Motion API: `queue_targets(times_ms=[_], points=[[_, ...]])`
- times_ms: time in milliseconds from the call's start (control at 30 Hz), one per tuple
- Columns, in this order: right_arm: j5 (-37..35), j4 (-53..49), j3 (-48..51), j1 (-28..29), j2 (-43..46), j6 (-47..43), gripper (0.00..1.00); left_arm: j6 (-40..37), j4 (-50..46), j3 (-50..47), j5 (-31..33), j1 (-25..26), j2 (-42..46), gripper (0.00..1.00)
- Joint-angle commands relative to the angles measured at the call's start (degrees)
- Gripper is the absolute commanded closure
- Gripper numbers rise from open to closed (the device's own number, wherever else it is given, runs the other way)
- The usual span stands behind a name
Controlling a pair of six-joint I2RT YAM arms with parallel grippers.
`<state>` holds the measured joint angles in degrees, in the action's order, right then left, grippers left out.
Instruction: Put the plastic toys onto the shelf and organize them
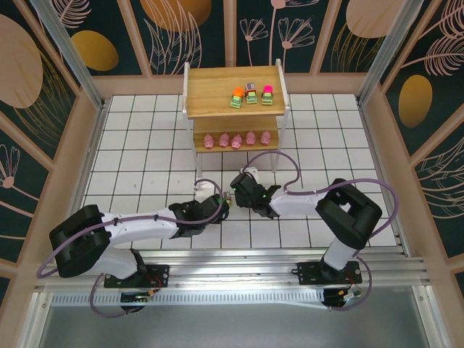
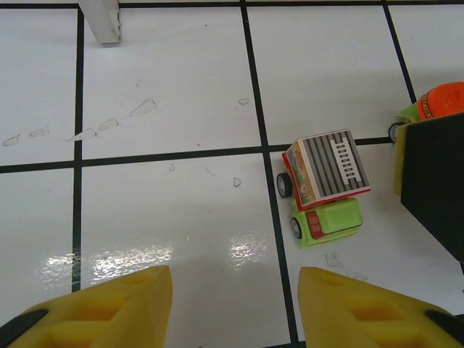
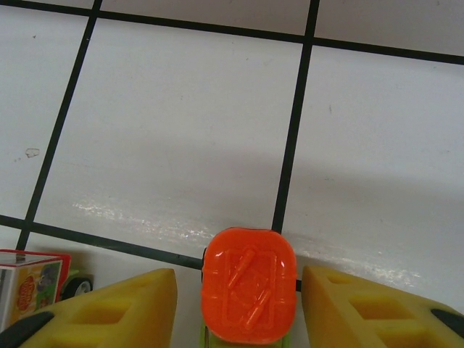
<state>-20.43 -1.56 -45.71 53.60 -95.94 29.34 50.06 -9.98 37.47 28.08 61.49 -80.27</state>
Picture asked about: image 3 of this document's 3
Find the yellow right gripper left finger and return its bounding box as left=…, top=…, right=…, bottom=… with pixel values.
left=9, top=267, right=178, bottom=348

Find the green toy truck orange dome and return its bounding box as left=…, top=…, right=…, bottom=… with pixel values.
left=197, top=226, right=298, bottom=348

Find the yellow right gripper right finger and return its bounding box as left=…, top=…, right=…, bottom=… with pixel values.
left=300, top=265, right=464, bottom=348

